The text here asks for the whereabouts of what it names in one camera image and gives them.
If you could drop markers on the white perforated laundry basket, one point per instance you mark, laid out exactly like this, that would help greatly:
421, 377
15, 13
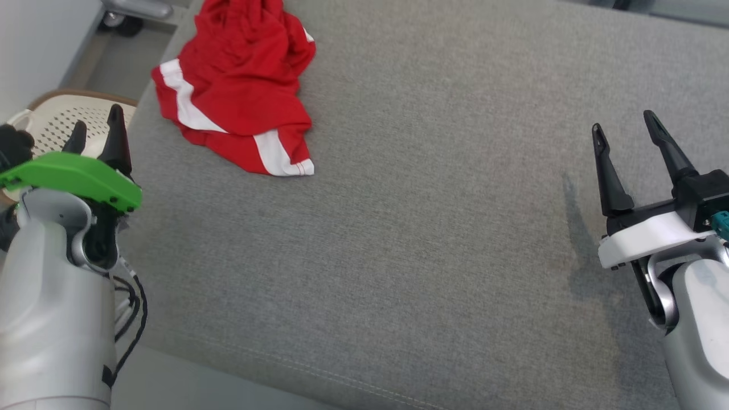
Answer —
57, 122

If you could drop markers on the black caster wheel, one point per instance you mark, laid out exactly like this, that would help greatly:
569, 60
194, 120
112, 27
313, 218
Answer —
122, 24

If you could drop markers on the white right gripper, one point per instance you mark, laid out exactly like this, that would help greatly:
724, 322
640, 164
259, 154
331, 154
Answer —
649, 239

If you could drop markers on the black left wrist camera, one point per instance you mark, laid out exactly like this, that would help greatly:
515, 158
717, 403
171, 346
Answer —
14, 145

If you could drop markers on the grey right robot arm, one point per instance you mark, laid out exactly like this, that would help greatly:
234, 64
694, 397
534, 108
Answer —
700, 319

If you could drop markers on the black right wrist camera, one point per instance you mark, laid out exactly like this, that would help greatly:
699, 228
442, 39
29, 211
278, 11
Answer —
712, 191

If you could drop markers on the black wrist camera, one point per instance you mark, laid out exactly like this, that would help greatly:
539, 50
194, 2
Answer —
712, 191
14, 145

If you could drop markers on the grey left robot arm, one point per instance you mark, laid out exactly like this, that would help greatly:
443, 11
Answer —
51, 296

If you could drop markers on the red and white garment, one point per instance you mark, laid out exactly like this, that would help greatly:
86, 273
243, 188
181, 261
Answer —
239, 85

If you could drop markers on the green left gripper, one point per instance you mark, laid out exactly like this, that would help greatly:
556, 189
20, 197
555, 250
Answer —
74, 173

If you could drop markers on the grey fabric sofa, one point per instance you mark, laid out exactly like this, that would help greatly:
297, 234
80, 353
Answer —
427, 228

